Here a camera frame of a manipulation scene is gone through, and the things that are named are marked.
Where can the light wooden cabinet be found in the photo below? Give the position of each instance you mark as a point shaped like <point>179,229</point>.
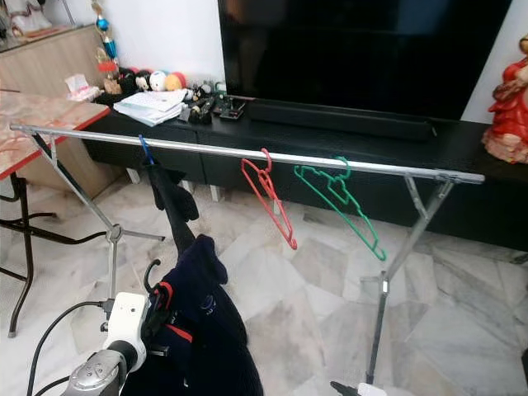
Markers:
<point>58,62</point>

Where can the pink white tissue pack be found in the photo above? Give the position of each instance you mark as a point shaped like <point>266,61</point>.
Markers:
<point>84,88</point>

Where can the white blue round plush toy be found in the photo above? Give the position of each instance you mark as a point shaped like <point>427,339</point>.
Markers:
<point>158,81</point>

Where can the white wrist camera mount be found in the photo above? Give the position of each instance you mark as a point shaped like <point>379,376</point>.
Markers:
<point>128,318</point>
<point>372,390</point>

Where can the black t-shirt green logo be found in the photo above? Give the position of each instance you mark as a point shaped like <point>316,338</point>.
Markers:
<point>177,206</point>

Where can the red plastic clothes hanger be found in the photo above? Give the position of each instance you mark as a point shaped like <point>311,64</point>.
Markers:
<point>292,242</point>

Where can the silver metal clothes rack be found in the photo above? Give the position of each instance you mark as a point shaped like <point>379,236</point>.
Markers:
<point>214,149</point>

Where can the jar with red lid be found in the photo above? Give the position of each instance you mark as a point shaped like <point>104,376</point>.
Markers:
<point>110,78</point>

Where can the green plastic clothes hanger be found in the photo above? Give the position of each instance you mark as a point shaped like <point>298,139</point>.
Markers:
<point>338,214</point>

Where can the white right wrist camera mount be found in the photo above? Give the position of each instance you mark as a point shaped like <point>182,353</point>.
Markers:
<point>372,390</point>

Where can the black remote control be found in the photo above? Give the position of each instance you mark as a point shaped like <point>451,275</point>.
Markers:
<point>200,112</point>

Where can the yellow red round plush toy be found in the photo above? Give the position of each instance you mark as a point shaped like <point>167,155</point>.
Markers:
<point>175,82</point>

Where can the red robed figurine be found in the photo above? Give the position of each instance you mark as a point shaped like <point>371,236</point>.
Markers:
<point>507,99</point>

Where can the black white mouse plush toy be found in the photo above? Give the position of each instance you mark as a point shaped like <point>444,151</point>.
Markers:
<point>143,81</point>

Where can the black flat television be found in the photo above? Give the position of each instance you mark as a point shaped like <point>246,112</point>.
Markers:
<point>363,58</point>

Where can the small black box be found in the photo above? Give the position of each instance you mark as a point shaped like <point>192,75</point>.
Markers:
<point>231,110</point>

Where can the blue clothes hanger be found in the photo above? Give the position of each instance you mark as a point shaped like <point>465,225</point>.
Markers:
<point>146,148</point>

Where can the marble folding table red edge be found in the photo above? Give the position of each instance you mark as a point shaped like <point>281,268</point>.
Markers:
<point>49,111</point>

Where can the black soundbar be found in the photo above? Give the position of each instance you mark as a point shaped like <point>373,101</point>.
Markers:
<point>338,120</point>

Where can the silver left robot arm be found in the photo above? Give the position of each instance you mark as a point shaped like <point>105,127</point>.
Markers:
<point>99,379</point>

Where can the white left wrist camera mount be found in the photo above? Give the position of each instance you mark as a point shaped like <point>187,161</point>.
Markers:
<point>128,318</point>

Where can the black round plush toy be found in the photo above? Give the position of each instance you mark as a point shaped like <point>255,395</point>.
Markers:
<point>129,80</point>

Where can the gold blue trophy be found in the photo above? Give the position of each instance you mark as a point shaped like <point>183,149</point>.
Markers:
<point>111,48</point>

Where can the white porcelain figurine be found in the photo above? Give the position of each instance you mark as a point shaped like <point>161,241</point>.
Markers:
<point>25,16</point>

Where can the navy shirt red collar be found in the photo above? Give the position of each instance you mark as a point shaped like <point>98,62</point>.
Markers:
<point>206,330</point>

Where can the small black white figurine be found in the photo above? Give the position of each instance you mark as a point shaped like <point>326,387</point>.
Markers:
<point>199,91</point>

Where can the white paper stack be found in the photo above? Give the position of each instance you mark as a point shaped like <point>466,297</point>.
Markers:
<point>151,107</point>

